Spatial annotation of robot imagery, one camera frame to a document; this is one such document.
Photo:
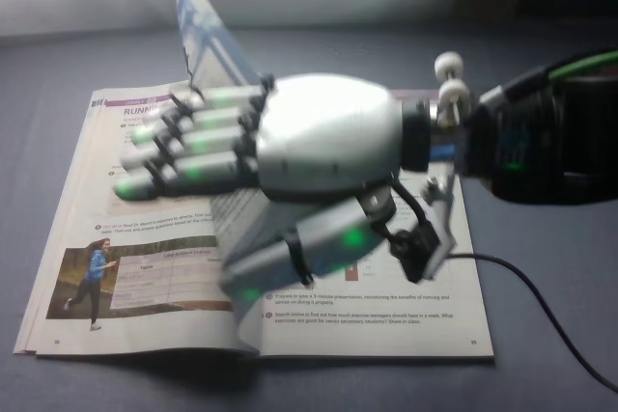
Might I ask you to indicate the textbook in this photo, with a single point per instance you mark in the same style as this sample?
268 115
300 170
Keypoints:
145 257

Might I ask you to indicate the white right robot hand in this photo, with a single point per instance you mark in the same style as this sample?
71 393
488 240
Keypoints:
328 137

